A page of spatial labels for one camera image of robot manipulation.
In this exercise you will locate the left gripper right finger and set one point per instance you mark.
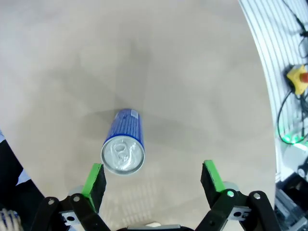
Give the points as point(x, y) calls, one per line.
point(214, 187)

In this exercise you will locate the aluminium rail frame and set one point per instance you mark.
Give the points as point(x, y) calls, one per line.
point(269, 48)

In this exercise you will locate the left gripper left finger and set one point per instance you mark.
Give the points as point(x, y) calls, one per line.
point(92, 192)

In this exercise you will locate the yellow emergency stop button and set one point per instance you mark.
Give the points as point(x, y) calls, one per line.
point(297, 79)

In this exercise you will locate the blue drink can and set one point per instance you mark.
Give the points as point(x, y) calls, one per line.
point(125, 134)

